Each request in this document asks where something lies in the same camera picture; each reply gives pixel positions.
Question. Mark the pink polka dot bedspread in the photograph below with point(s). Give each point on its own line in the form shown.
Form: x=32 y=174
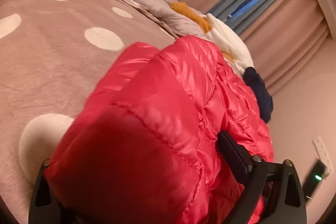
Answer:
x=53 y=53

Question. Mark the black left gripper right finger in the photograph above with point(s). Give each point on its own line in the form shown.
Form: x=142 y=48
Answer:
x=279 y=182

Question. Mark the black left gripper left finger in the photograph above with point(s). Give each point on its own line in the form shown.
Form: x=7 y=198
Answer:
x=44 y=207

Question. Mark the navy blue garment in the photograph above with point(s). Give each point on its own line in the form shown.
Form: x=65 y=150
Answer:
x=264 y=100

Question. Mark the black charger with green light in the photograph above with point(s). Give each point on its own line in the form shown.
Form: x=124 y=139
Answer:
x=312 y=180

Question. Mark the white wall socket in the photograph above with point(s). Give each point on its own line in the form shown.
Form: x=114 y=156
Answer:
x=323 y=155

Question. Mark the red puffer jacket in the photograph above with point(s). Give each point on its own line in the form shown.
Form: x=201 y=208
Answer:
x=143 y=148

